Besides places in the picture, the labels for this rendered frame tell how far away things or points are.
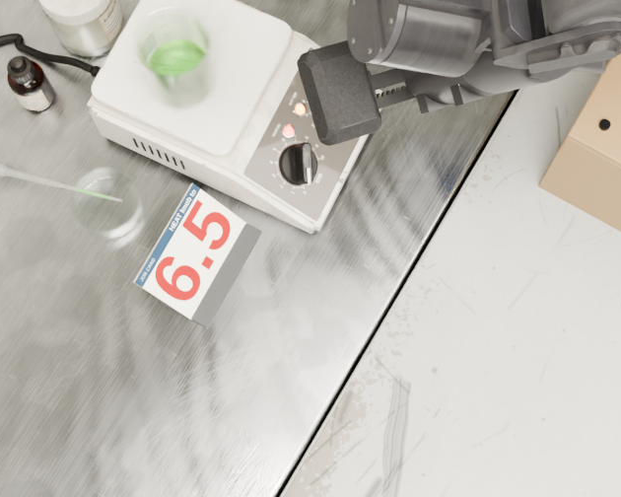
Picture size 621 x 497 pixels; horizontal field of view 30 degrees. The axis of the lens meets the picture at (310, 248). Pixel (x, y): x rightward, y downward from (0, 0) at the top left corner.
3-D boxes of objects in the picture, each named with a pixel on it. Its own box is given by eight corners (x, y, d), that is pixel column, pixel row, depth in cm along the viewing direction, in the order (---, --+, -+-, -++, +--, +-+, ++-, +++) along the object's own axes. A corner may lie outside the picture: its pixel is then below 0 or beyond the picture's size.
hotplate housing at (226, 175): (385, 105, 96) (391, 65, 89) (316, 242, 93) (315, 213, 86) (150, -2, 99) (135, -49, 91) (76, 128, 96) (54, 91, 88)
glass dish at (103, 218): (153, 225, 94) (149, 217, 92) (90, 250, 93) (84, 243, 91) (129, 165, 95) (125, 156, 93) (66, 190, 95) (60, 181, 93)
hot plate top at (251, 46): (298, 32, 90) (298, 26, 89) (227, 164, 87) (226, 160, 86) (161, -30, 91) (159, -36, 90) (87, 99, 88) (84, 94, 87)
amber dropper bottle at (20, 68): (27, 75, 97) (4, 38, 91) (60, 85, 97) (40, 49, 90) (14, 106, 97) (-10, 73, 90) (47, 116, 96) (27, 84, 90)
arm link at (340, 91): (616, 59, 76) (592, -33, 75) (379, 135, 68) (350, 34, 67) (539, 78, 83) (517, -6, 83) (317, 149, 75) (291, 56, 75)
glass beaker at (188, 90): (147, 116, 87) (129, 73, 80) (149, 50, 89) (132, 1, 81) (226, 115, 87) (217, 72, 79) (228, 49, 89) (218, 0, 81)
